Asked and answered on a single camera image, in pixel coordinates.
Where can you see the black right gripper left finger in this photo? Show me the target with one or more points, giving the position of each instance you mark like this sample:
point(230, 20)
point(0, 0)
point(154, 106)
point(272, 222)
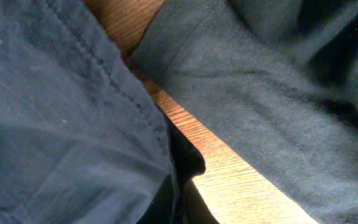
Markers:
point(162, 207)

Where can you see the dark green garment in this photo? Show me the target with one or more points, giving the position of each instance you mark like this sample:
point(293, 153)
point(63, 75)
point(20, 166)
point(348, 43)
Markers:
point(276, 80)

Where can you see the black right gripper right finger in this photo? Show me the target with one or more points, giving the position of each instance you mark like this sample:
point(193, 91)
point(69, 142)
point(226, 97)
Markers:
point(196, 210)

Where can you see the navy blue shorts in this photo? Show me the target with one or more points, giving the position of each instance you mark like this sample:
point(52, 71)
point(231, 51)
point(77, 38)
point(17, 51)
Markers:
point(81, 139)

